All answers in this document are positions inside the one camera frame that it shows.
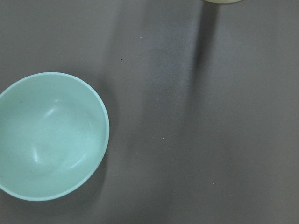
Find green bowl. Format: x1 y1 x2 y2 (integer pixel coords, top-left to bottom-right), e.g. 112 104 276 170
0 72 109 201

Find wooden cup stand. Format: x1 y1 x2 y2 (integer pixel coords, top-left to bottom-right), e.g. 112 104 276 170
204 0 242 4

